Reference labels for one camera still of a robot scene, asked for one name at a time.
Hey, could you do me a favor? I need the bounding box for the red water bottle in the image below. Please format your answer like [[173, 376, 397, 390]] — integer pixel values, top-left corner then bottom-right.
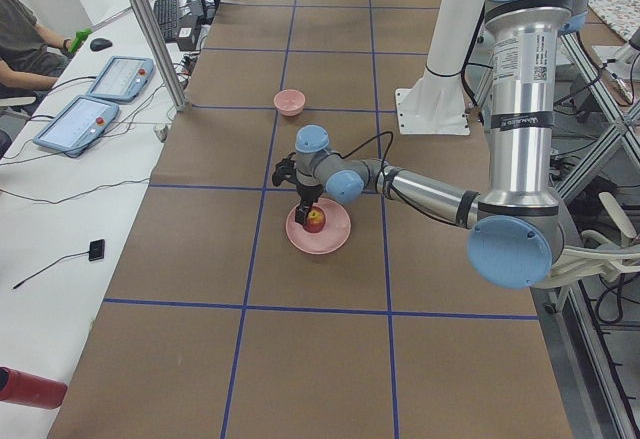
[[1, 367, 67, 410]]

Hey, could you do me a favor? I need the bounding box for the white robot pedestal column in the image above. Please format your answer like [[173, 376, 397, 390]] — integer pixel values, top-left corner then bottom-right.
[[395, 0, 484, 135]]

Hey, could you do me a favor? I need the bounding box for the red yellow apple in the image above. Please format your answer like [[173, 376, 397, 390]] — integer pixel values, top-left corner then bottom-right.
[[303, 207, 326, 233]]

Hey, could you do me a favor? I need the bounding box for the black computer mouse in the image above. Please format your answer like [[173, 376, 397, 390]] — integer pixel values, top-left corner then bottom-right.
[[89, 38, 113, 52]]

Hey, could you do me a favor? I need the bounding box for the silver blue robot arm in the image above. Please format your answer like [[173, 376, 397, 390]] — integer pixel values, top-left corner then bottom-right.
[[281, 0, 587, 289]]

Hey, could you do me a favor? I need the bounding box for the pink bowl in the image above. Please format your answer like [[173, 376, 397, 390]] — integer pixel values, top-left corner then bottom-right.
[[273, 89, 306, 117]]

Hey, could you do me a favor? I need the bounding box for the blue teach pendant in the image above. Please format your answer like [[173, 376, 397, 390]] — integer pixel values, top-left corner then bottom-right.
[[87, 56, 155, 104], [33, 95, 120, 157]]

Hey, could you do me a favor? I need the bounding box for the far blue teach pendant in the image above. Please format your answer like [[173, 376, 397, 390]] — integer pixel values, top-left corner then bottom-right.
[[87, 56, 155, 104]]

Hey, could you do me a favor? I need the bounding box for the small black square device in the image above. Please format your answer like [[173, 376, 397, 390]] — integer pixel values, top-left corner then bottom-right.
[[88, 239, 106, 262]]

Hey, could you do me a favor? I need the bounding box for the aluminium frame post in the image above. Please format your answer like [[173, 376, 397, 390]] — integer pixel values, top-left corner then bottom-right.
[[129, 0, 187, 112]]

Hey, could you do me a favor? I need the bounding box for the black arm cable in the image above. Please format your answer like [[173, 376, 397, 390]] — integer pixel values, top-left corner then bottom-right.
[[344, 131, 481, 230]]

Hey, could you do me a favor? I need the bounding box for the black keyboard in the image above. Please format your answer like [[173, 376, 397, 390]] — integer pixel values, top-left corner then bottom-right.
[[153, 0, 180, 42]]

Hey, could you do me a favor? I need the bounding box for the seated person in grey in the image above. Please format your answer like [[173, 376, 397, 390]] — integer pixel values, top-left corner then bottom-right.
[[1, 0, 73, 114]]

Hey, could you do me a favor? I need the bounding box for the pink plate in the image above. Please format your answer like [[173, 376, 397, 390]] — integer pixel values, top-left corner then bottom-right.
[[285, 198, 351, 255]]

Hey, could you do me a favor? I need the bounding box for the near blue teach pendant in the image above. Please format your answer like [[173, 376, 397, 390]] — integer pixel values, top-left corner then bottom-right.
[[33, 95, 120, 157]]

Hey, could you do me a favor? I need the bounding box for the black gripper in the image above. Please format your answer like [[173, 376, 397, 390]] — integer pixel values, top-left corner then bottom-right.
[[294, 183, 323, 224]]

